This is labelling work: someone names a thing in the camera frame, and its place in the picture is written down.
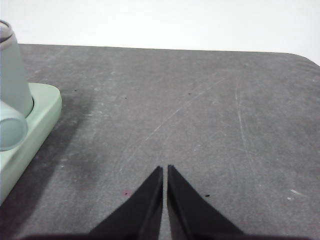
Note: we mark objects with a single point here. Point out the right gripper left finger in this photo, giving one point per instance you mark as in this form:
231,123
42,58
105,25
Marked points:
140,217

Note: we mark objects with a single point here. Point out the glass pot lid green knob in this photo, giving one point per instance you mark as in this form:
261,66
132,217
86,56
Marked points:
5,32

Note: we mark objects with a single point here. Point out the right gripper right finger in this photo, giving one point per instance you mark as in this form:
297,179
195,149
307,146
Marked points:
195,217

